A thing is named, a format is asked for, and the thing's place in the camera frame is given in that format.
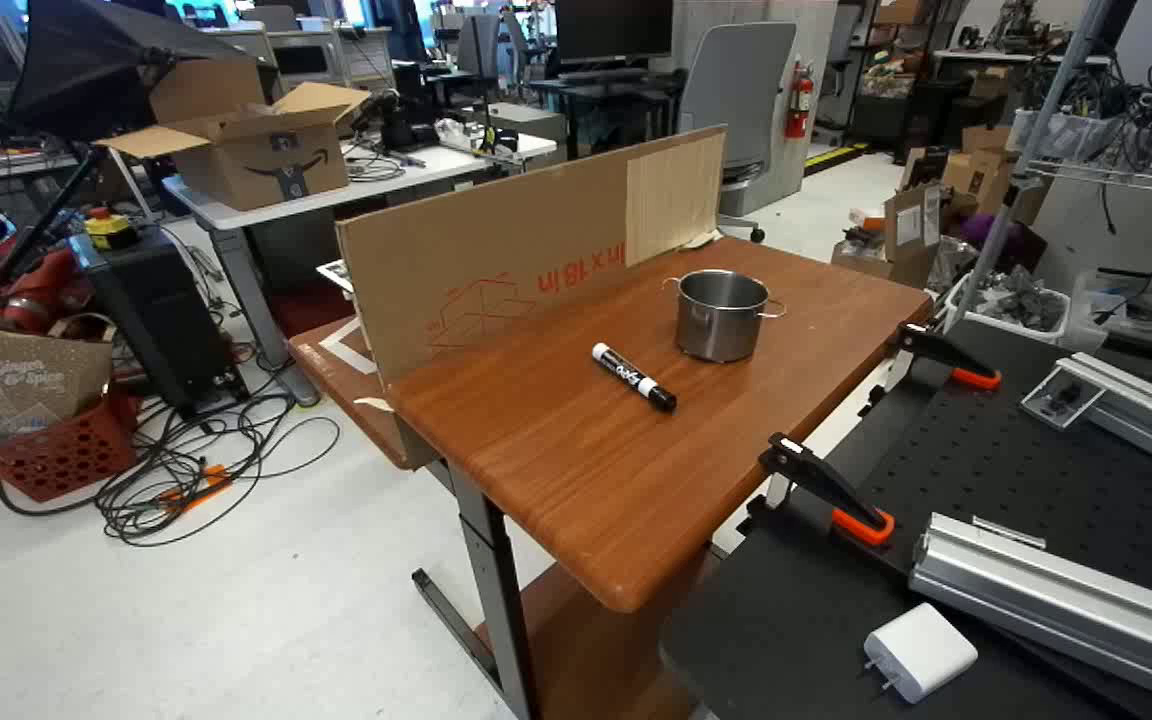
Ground black and white marker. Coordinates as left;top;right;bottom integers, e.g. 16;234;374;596
586;339;680;415

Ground small steel pot cup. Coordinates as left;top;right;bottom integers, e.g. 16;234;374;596
664;263;789;366

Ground large brown cardboard panel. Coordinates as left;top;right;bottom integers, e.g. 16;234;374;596
331;154;632;390

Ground grey office desk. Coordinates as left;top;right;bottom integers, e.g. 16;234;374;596
155;136;498;413

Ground grey office chair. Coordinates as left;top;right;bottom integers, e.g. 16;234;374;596
675;16;804;249

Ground black computer monitor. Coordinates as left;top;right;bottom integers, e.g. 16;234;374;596
550;0;675;59

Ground red fire extinguisher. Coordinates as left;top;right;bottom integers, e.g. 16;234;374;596
778;59;819;145

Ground open cardboard shipping box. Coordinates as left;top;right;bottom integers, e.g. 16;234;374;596
96;54;374;217

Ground black controller box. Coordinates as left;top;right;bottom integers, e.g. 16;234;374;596
66;222;240;415

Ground black perforated base board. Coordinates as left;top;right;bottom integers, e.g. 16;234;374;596
659;312;1152;720

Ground stacked brown cardboard boxes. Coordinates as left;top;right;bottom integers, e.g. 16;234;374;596
885;119;1047;287

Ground white plastic bin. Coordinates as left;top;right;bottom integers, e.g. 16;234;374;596
943;267;1074;349

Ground white power adapter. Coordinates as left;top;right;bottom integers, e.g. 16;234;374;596
860;600;984;709

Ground yellow red emergency stop button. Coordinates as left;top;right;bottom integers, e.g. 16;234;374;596
75;203;143;256

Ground grey tripod pole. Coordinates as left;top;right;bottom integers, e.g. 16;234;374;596
943;0;1121;337

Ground red plastic basket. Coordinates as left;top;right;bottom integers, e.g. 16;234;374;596
0;390;143;506

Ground red machine part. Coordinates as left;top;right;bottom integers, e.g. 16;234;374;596
0;219;96;337

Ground brown paper bag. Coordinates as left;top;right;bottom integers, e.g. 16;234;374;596
0;317;118;455

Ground black photo umbrella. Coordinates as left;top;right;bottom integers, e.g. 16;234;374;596
3;0;260;145

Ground black metal table leg frame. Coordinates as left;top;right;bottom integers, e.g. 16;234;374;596
406;455;542;720

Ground black clamp with orange handle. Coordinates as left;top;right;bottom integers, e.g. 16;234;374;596
754;432;898;554
895;320;1006;397

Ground black and orange floor cables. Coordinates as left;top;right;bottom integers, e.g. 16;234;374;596
0;375;344;553

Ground silver aluminium extrusion rail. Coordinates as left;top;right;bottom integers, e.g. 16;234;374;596
902;506;1152;715
1050;349;1152;491

